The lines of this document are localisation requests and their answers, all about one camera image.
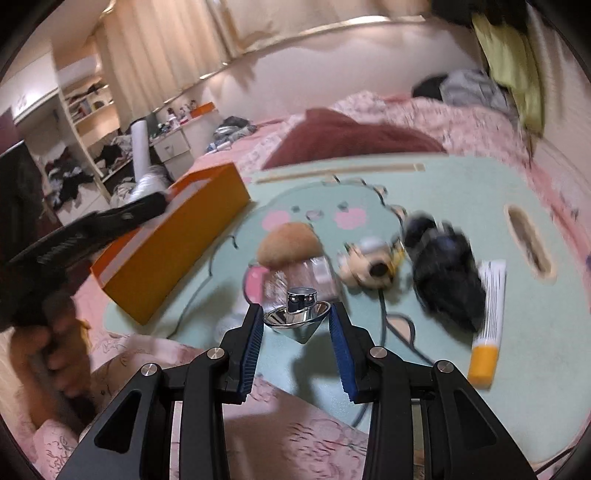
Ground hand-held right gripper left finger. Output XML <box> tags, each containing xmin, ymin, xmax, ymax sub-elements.
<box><xmin>55</xmin><ymin>303</ymin><xmax>264</xmax><ymax>480</ymax></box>

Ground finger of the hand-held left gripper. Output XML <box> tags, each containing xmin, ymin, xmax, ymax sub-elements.
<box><xmin>8</xmin><ymin>191</ymin><xmax>168</xmax><ymax>267</ymax></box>

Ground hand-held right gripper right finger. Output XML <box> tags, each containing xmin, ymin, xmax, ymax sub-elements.
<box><xmin>328</xmin><ymin>303</ymin><xmax>539</xmax><ymax>480</ymax></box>

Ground silver metal spinning top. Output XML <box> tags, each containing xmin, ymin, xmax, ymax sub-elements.
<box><xmin>263</xmin><ymin>286</ymin><xmax>333</xmax><ymax>345</ymax></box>

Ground orange cardboard box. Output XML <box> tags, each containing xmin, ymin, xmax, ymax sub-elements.
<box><xmin>90</xmin><ymin>163</ymin><xmax>252</xmax><ymax>326</ymax></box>

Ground beige round plush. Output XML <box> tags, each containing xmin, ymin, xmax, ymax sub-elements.
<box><xmin>256</xmin><ymin>222</ymin><xmax>322</xmax><ymax>267</ymax></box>

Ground person's left hand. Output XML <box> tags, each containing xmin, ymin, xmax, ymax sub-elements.
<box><xmin>11</xmin><ymin>294</ymin><xmax>94</xmax><ymax>398</ymax></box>

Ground heap of clothes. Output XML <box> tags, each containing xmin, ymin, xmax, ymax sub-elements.
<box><xmin>44</xmin><ymin>143</ymin><xmax>134</xmax><ymax>210</ymax></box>

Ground white paper roll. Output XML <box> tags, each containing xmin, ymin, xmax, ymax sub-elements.
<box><xmin>130</xmin><ymin>119</ymin><xmax>154</xmax><ymax>185</ymax></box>

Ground plush dog toy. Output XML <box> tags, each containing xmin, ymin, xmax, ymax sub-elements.
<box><xmin>336</xmin><ymin>235</ymin><xmax>408</xmax><ymax>290</ymax></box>

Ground pink floral bedsheet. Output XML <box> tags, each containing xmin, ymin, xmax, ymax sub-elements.
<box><xmin>9</xmin><ymin>90</ymin><xmax>591</xmax><ymax>480</ymax></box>

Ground white nightstand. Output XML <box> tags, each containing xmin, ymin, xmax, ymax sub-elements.
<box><xmin>150</xmin><ymin>124</ymin><xmax>195</xmax><ymax>182</ymax></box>

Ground white shelf unit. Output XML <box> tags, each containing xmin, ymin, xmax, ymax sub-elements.
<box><xmin>54</xmin><ymin>60</ymin><xmax>137</xmax><ymax>210</ymax></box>

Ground black cloth pouch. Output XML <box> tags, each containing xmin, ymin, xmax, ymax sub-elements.
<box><xmin>403</xmin><ymin>211</ymin><xmax>489</xmax><ymax>334</ymax></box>

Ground white tube with orange cap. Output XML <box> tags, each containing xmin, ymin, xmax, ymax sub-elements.
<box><xmin>467</xmin><ymin>259</ymin><xmax>508</xmax><ymax>387</ymax></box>

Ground pile of clothes on quilt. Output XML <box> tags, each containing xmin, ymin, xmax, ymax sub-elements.
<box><xmin>205</xmin><ymin>115</ymin><xmax>258</xmax><ymax>152</ymax></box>

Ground beige curtain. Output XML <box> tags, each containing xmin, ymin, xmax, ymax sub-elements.
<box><xmin>98</xmin><ymin>0</ymin><xmax>234</xmax><ymax>114</ymax></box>

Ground green cartoon play mat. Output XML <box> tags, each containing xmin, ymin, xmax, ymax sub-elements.
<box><xmin>102</xmin><ymin>154</ymin><xmax>591</xmax><ymax>472</ymax></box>

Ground maroon pillow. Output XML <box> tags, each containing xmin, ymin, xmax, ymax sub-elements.
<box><xmin>262</xmin><ymin>107</ymin><xmax>447</xmax><ymax>170</ymax></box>

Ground grey clothes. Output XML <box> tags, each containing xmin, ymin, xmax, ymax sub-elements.
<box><xmin>412</xmin><ymin>69</ymin><xmax>514</xmax><ymax>117</ymax></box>

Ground yellow-green cloth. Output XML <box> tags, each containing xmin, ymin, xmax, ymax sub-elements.
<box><xmin>471</xmin><ymin>11</ymin><xmax>546</xmax><ymax>136</ymax></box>

